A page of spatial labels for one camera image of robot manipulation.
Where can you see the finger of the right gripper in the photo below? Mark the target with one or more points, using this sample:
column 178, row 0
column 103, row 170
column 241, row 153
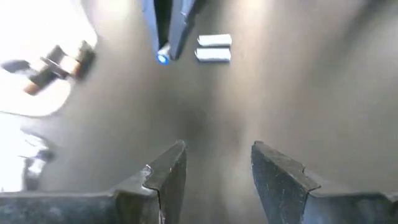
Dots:
column 150, row 18
column 182, row 18

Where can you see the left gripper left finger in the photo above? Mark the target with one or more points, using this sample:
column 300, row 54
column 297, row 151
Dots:
column 93, row 208

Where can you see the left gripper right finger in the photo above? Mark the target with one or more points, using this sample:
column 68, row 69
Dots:
column 326, row 208

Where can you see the small copper-black battery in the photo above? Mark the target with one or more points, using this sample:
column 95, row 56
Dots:
column 79, row 60
column 46, row 73

